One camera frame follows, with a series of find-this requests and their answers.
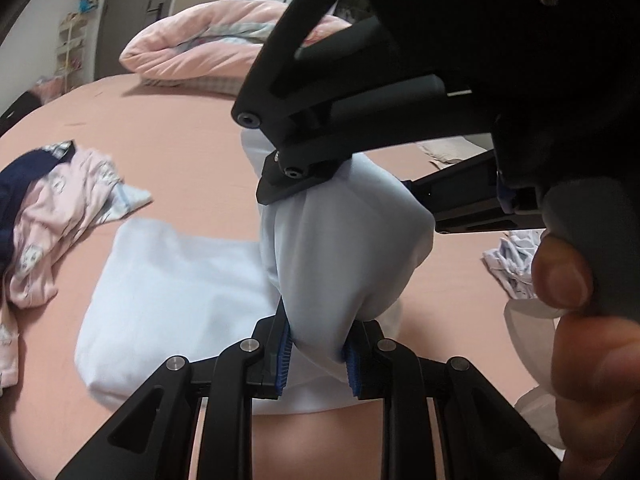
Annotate beige towel-covered pillow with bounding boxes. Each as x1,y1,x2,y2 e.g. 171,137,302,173
417,135,496,171

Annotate grey door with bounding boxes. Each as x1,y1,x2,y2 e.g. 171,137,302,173
95,0,186,81

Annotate pink bag pile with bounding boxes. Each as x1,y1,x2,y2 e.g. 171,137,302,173
32,77,68,103

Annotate navy pleated skirt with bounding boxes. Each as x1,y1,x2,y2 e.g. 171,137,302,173
0,141,78,271

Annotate person's right hand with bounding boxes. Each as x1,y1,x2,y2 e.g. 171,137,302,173
531,236,640,480

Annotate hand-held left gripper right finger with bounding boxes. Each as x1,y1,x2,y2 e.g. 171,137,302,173
342,317,561,480

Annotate black backpack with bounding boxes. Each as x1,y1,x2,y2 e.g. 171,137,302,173
0,91,43,133

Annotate pink bed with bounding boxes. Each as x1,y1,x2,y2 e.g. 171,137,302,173
0,74,566,480

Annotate white shelf rack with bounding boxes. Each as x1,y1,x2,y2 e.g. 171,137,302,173
54,12,91,93

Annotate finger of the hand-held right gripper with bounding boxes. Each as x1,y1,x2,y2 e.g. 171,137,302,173
231,0,447,207
407,149,543,235

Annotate pink printed pajama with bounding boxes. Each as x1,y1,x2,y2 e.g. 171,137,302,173
0,147,153,396

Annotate folded pink quilt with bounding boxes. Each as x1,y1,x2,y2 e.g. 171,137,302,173
120,0,351,98

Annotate small white navy-striped garment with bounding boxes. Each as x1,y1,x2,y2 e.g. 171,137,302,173
481,230,546,301

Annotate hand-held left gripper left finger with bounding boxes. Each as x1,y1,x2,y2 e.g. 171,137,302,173
55,300,293,480

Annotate white shirt with navy trim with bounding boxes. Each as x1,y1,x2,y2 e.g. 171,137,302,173
74,127,435,415

